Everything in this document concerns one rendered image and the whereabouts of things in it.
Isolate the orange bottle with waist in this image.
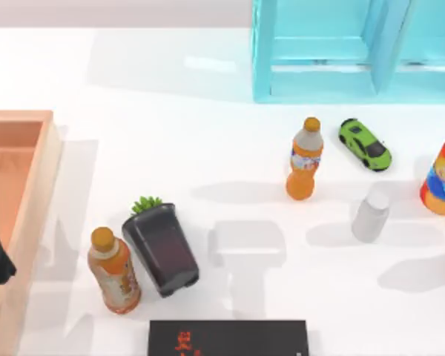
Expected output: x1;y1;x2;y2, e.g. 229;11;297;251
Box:
285;116;325;201

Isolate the black plant pot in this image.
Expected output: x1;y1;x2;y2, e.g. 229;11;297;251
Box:
121;196;201;298

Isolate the orange bottle straight sided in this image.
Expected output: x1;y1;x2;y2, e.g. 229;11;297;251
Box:
88;226;142;315

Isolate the green toy car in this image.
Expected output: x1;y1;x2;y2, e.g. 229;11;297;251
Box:
337;117;393;173

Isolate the white bottle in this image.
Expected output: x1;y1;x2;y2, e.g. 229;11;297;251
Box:
351;190;390;244

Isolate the light blue rack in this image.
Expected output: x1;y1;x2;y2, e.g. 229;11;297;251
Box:
250;0;445;105

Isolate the black book red print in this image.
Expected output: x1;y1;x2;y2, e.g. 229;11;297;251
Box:
146;319;311;356

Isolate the salmon-coloured shallow box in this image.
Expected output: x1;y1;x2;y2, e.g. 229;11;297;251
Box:
0;109;64;356

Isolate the orange and blue can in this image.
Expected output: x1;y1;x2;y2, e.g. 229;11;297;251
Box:
419;136;445;216

